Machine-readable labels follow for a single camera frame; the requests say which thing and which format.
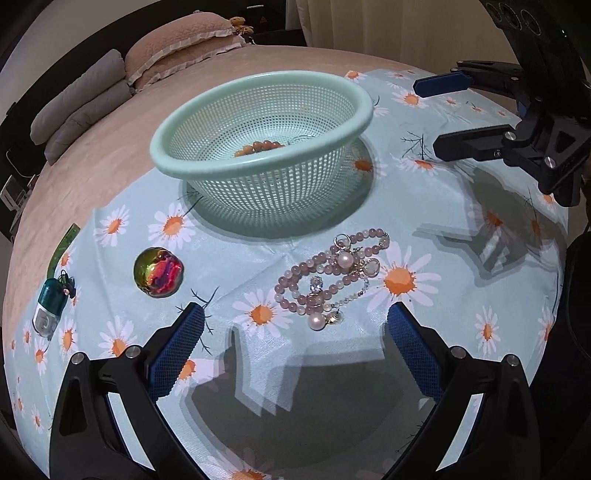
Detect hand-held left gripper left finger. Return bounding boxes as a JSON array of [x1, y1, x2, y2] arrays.
[[48, 302, 208, 480]]

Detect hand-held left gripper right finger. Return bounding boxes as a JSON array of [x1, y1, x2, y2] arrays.
[[383, 302, 543, 480]]

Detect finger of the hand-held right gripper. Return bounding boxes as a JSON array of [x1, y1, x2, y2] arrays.
[[413, 60, 533, 105], [433, 99, 591, 206]]

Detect pearl earring with gold disc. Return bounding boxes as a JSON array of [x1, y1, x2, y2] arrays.
[[307, 311, 345, 332]]

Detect pearl earring with ring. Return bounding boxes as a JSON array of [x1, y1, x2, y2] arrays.
[[333, 233, 356, 271]]

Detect pink bead bracelet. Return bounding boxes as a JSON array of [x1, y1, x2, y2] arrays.
[[323, 227, 391, 273], [274, 256, 370, 317]]

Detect mint green plastic basket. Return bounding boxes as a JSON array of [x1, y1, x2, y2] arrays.
[[149, 70, 374, 232]]

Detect brown bead bracelet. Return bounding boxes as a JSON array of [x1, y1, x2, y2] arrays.
[[233, 140, 287, 158]]

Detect iridescent glass ball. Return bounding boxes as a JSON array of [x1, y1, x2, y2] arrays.
[[134, 247, 184, 298]]

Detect beige curtain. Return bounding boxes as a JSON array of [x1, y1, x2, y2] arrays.
[[286, 0, 522, 65]]

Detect daisy print cloth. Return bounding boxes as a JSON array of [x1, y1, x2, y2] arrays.
[[4, 69, 568, 480]]

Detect dark cabinet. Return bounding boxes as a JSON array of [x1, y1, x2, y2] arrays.
[[217, 0, 308, 47]]

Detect white bedside device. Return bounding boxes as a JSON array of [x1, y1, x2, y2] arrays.
[[0, 175, 28, 208]]

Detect grey pillow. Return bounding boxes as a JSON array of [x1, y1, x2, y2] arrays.
[[30, 48, 126, 144], [44, 78, 136, 164]]

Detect pink frilled pillow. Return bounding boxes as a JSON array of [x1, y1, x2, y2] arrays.
[[127, 13, 236, 63], [126, 34, 247, 90]]

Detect dark headboard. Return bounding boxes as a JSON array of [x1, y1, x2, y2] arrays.
[[0, 0, 195, 139]]

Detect teal capsule keychain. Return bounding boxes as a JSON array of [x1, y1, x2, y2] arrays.
[[32, 271, 77, 340]]

